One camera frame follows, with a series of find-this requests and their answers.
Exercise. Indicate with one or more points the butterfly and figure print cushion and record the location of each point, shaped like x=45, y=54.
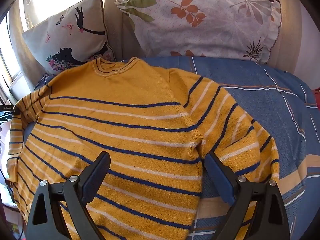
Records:
x=62, y=37

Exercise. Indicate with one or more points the blue plaid bedspread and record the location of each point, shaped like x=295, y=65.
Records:
x=250, y=110

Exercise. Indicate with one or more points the yellow striped knit sweater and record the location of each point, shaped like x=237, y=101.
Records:
x=125, y=130

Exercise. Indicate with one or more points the leaf print pillow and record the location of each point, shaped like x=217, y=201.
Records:
x=200, y=35

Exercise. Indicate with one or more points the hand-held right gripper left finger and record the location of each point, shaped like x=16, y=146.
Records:
x=93, y=180

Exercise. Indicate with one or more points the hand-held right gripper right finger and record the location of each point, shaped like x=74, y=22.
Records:
x=220, y=177

